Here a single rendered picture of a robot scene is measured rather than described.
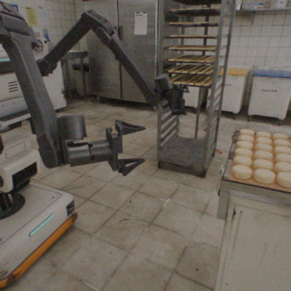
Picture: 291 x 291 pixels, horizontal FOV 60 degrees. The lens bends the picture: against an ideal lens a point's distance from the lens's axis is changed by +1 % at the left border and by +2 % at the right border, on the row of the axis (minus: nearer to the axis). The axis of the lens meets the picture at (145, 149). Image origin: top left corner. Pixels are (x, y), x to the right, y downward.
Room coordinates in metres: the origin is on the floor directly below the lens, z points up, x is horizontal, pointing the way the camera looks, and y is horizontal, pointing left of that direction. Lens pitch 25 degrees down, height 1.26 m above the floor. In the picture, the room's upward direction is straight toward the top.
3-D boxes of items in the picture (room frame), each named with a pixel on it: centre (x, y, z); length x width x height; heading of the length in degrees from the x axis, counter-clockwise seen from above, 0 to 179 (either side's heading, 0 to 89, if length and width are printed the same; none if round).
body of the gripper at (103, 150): (0.58, 0.11, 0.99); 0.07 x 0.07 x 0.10; 22
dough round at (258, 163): (0.64, -0.34, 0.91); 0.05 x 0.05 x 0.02
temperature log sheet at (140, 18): (4.30, 0.07, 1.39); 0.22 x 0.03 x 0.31; 61
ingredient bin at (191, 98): (4.47, -0.79, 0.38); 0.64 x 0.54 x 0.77; 154
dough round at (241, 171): (0.60, -0.27, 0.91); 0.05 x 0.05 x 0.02
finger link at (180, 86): (1.10, -0.17, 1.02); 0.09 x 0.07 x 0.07; 22
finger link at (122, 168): (0.61, 0.04, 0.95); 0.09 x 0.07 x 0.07; 112
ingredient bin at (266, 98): (3.85, -1.93, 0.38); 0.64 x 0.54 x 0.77; 151
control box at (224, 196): (0.76, -0.30, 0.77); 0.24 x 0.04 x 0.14; 156
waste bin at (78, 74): (5.66, 1.29, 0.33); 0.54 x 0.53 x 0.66; 61
